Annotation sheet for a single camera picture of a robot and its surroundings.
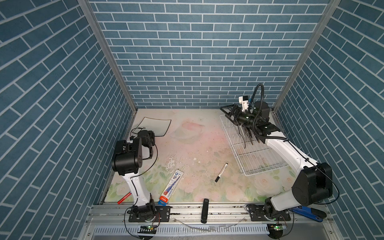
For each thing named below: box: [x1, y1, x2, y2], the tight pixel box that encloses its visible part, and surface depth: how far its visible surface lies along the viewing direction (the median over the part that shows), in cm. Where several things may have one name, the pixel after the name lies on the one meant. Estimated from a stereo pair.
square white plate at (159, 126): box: [132, 117, 172, 137], surface depth 110 cm
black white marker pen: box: [215, 162, 229, 183], surface depth 88 cm
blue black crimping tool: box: [291, 206, 327, 223], surface depth 74 cm
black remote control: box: [200, 198, 209, 224], surface depth 76 cm
